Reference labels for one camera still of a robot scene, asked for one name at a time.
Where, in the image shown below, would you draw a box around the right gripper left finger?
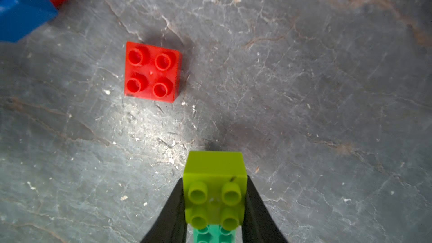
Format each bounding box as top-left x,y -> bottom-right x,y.
141,178 -> 187,243

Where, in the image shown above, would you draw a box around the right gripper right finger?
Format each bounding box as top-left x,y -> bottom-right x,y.
241,176 -> 288,243

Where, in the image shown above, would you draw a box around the dark green lego brick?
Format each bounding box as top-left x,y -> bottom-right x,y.
193,225 -> 236,243

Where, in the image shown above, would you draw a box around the lime green lego brick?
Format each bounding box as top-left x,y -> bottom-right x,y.
183,151 -> 248,231

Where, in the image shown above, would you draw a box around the blue lego brick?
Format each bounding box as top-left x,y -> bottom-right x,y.
1,0 -> 58,42

